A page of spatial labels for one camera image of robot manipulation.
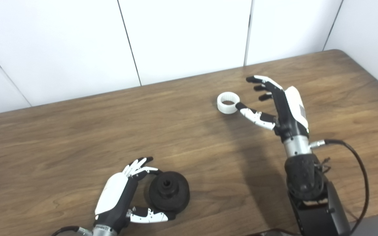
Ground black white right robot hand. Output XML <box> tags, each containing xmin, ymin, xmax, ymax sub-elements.
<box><xmin>235</xmin><ymin>75</ymin><xmax>309</xmax><ymax>141</ymax></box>

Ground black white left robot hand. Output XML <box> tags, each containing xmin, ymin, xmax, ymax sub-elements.
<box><xmin>94</xmin><ymin>157</ymin><xmax>176</xmax><ymax>231</ymax></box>

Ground round black stepped part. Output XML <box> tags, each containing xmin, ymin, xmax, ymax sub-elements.
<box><xmin>149</xmin><ymin>171</ymin><xmax>190</xmax><ymax>212</ymax></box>

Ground white toothed ring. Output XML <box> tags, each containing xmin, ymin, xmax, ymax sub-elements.
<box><xmin>217</xmin><ymin>92</ymin><xmax>241</xmax><ymax>114</ymax></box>

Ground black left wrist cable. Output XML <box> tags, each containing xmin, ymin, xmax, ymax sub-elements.
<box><xmin>51</xmin><ymin>226</ymin><xmax>94</xmax><ymax>236</ymax></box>

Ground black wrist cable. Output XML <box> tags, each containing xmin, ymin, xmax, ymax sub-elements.
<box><xmin>310</xmin><ymin>139</ymin><xmax>370</xmax><ymax>235</ymax></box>
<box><xmin>51</xmin><ymin>226</ymin><xmax>94</xmax><ymax>236</ymax></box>

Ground thin right arm wires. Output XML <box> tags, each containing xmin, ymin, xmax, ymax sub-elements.
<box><xmin>317</xmin><ymin>157</ymin><xmax>332</xmax><ymax>174</ymax></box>

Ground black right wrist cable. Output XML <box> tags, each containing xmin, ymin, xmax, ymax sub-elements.
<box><xmin>310</xmin><ymin>139</ymin><xmax>370</xmax><ymax>235</ymax></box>

